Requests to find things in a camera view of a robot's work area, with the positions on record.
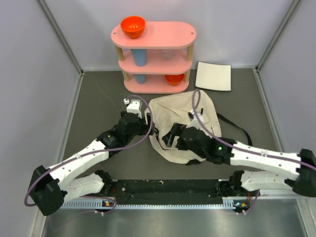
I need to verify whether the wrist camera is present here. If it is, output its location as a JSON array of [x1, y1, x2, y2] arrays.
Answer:
[[123, 98, 142, 118], [186, 110, 205, 129]]

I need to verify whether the beige canvas backpack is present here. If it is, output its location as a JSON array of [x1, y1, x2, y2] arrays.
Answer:
[[147, 90, 253, 165]]

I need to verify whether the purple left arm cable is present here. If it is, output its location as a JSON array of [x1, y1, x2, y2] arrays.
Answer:
[[24, 95, 155, 215]]

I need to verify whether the blue cup shelf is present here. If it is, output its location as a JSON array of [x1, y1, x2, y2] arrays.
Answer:
[[134, 74, 147, 84], [131, 49, 147, 67]]

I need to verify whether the clear glass cup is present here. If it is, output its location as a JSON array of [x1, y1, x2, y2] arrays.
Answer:
[[161, 49, 173, 60]]

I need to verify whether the orange bowl on top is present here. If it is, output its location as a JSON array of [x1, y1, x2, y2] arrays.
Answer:
[[120, 16, 146, 39]]

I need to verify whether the blue cup middle shelf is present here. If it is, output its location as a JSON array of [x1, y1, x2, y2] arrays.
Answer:
[[131, 49, 147, 67]]

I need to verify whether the blue cup bottom shelf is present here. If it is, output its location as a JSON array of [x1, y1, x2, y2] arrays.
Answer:
[[134, 74, 147, 84]]

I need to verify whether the grey cable duct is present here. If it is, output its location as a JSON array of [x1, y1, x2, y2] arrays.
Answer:
[[59, 197, 250, 210]]

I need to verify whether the orange bowl bottom shelf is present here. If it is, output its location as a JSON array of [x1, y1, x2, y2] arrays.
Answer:
[[164, 74, 185, 85]]

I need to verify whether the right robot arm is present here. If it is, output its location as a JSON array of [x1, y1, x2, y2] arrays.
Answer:
[[162, 123, 316, 198]]

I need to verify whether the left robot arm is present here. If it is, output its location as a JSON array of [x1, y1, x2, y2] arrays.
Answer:
[[26, 111, 154, 216]]

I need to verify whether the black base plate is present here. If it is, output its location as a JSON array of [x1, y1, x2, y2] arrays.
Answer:
[[103, 179, 260, 205]]

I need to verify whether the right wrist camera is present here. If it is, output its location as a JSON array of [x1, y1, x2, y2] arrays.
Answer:
[[186, 110, 205, 129]]

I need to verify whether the aluminium frame post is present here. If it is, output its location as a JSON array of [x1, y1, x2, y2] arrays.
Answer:
[[255, 0, 302, 72]]

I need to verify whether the white square plate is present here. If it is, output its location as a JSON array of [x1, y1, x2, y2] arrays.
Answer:
[[195, 62, 232, 91]]

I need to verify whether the pink three-tier shelf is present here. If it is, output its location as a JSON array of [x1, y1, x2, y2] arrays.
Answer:
[[111, 21, 197, 94]]

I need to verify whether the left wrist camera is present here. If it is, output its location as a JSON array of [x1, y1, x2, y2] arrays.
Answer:
[[123, 98, 142, 118]]

